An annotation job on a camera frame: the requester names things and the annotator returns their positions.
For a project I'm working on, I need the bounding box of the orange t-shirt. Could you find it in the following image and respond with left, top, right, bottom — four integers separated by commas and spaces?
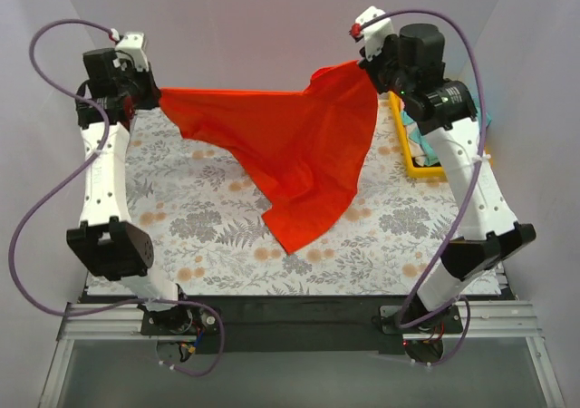
159, 61, 378, 254

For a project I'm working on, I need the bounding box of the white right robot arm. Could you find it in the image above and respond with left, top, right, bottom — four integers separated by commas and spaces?
353, 19, 537, 334

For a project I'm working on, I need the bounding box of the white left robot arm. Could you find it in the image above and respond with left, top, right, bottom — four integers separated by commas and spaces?
66, 47, 193, 335

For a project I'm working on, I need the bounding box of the teal t-shirt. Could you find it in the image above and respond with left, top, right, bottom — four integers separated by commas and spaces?
398, 82, 489, 172

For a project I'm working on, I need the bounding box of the white cream garment in bin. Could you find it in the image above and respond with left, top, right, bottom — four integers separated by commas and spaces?
412, 154, 440, 168

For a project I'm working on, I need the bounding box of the yellow plastic bin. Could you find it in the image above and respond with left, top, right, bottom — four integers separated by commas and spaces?
388, 92, 446, 180

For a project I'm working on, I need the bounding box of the floral patterned table mat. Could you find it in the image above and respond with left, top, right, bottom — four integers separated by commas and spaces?
126, 101, 457, 296

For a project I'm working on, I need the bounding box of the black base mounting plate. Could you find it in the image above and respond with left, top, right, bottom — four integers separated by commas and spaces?
140, 295, 461, 355

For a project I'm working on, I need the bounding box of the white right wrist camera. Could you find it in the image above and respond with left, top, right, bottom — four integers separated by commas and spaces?
349, 5, 395, 62

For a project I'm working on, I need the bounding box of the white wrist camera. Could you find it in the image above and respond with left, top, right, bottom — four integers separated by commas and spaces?
115, 32, 150, 72
349, 5, 395, 62

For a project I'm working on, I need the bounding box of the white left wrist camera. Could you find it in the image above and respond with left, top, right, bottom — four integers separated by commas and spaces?
115, 32, 150, 72

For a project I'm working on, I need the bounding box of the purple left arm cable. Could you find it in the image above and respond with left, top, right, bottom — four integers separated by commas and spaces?
8, 17, 227, 376

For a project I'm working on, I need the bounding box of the aluminium table edge rail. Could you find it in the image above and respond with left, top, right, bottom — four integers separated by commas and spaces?
40, 296, 565, 407

